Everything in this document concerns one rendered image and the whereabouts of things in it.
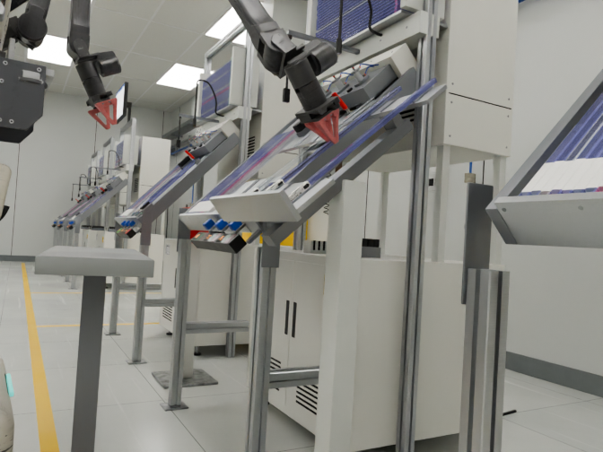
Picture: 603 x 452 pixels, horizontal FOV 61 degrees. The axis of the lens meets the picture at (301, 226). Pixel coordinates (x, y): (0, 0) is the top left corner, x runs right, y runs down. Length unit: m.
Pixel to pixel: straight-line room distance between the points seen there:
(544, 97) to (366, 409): 2.16
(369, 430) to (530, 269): 1.74
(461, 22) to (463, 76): 0.18
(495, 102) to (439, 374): 0.94
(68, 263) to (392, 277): 0.90
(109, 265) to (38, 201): 8.86
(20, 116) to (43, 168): 8.69
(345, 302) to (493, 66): 1.09
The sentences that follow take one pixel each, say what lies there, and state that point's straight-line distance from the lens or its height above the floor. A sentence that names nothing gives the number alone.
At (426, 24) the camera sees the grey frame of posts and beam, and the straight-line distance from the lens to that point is 1.71.
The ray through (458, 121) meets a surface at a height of 1.08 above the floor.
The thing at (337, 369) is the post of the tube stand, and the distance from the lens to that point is 1.19.
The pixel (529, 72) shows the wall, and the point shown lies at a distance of 3.32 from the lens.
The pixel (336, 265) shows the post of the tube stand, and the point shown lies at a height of 0.61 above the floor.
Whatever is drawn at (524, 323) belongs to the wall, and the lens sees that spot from 3.16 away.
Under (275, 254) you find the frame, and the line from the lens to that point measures 1.31.
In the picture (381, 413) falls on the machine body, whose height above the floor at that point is 0.16.
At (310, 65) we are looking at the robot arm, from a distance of 1.18.
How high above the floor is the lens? 0.67
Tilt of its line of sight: 2 degrees up
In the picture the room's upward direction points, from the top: 3 degrees clockwise
